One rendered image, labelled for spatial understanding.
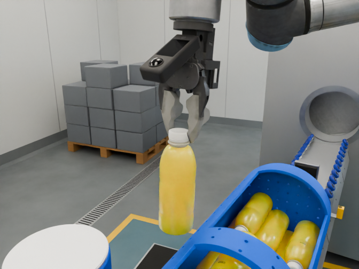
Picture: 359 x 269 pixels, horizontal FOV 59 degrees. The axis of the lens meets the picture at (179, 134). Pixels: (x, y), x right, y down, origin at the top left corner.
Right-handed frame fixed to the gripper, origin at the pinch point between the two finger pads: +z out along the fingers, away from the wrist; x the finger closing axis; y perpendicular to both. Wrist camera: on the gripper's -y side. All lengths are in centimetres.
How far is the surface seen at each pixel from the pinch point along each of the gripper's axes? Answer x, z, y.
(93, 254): 28.1, 40.8, 4.4
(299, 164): -6, 28, 89
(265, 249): -17.1, 21.0, 6.9
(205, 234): -5.0, 21.7, 5.1
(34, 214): 217, 140, 106
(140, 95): 210, 38, 243
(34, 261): 39, 42, -6
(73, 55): 380, 2, 285
